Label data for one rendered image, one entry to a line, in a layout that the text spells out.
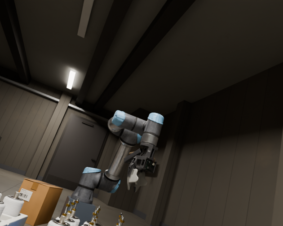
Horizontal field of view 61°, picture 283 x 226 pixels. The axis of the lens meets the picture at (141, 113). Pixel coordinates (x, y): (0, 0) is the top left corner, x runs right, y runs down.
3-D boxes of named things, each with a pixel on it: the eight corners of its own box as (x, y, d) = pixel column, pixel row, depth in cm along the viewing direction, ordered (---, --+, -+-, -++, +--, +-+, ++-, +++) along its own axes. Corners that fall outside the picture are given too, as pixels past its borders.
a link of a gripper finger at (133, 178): (130, 189, 98) (139, 168, 102) (122, 186, 103) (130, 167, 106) (135, 192, 100) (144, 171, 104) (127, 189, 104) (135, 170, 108)
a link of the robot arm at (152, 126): (161, 119, 120) (167, 116, 112) (154, 140, 117) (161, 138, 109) (146, 114, 119) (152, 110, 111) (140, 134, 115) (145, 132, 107)
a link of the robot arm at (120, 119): (108, 114, 163) (119, 104, 116) (122, 120, 166) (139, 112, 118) (101, 130, 161) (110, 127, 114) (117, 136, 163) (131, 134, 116)
